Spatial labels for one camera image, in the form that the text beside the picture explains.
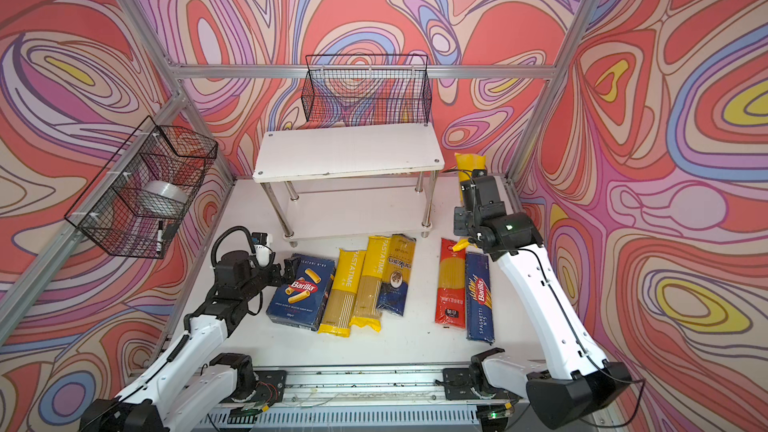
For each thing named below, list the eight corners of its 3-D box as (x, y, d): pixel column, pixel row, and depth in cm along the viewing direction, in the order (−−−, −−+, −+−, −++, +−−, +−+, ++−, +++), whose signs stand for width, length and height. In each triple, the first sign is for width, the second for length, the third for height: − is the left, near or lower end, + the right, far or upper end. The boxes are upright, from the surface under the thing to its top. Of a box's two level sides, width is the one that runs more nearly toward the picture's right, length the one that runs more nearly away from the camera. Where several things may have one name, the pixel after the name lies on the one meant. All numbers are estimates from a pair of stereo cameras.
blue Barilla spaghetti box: (465, 340, 82) (468, 336, 79) (466, 256, 99) (468, 250, 96) (491, 344, 82) (494, 341, 79) (487, 259, 98) (490, 253, 95)
